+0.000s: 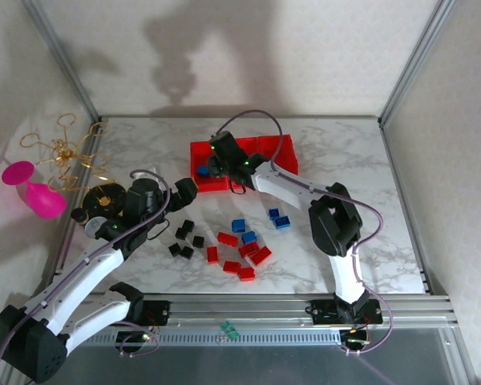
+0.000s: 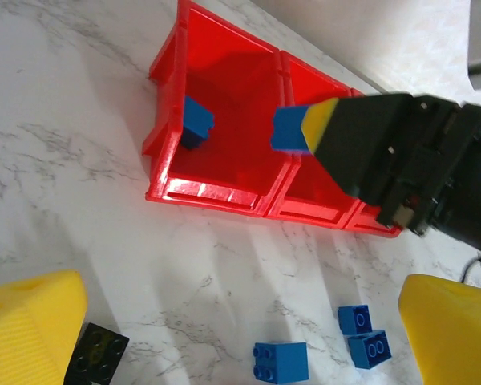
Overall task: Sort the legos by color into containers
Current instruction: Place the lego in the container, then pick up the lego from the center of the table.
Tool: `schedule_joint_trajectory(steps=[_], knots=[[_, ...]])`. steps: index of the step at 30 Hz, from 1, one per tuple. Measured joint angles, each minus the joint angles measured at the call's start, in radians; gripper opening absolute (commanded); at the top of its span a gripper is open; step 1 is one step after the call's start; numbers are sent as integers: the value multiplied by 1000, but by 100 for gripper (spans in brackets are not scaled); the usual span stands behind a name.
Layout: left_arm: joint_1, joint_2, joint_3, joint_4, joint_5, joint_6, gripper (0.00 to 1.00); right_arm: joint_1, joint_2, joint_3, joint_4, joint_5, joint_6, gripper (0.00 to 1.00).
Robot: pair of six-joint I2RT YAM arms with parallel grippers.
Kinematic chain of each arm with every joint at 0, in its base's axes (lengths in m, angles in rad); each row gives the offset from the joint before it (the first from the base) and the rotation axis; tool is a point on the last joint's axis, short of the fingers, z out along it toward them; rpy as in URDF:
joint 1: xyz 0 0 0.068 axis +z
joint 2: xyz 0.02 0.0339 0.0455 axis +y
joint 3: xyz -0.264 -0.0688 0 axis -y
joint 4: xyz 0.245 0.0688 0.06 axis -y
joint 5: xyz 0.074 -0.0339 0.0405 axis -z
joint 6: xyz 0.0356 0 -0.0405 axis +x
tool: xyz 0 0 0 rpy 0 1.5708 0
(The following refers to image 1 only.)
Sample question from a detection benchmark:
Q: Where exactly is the black round base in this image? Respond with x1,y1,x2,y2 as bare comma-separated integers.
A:
82,183,127,220

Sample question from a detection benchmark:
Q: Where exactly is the grey round disc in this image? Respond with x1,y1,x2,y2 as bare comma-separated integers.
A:
83,216,107,241

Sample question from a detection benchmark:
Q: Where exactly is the pink plastic goblet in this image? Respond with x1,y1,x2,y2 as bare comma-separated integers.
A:
1,160,68,221

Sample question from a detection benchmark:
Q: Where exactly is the green connector block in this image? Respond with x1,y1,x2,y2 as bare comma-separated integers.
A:
219,320,241,340

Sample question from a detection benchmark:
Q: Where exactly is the grey metal panel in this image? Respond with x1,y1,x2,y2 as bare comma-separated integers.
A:
51,328,464,385

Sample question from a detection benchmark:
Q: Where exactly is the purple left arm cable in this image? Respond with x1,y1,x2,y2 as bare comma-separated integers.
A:
0,168,172,384

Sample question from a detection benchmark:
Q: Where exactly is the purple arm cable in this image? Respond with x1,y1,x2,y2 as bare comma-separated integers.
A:
215,110,394,356
0,168,172,384

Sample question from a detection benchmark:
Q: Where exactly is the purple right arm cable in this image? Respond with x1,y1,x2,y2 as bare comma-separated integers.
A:
215,110,394,356

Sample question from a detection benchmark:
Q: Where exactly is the gold wire glass rack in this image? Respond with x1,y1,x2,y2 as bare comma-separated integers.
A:
19,113,119,193

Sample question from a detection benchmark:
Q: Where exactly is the aluminium side rail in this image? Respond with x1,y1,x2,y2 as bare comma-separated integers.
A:
54,120,105,278
378,120,432,296

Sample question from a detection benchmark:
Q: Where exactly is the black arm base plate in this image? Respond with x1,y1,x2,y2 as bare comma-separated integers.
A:
142,300,172,326
306,298,384,326

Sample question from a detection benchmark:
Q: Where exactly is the wide aluminium mounting rail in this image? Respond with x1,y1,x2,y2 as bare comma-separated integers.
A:
23,294,456,328

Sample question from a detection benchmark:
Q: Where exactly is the short purple cable loop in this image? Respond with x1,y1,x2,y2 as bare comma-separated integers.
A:
118,320,161,358

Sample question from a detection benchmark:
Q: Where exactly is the perforated metal cable duct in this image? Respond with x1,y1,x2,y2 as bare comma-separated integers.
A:
79,326,346,347

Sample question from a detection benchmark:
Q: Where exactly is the short aluminium frame post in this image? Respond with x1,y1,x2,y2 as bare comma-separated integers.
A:
444,320,477,385

